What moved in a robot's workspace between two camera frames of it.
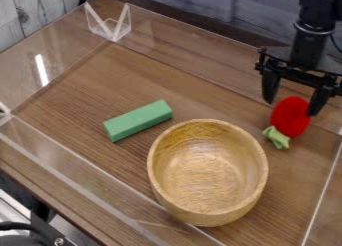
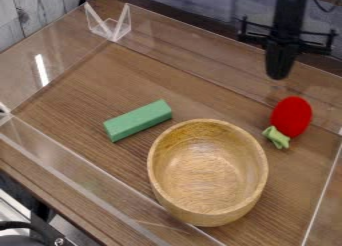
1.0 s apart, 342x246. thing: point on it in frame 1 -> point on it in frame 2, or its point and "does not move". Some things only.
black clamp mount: x=43 y=235 does not move
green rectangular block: x=137 y=120 does not move
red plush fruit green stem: x=290 y=120 does not move
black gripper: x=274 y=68 -> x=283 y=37
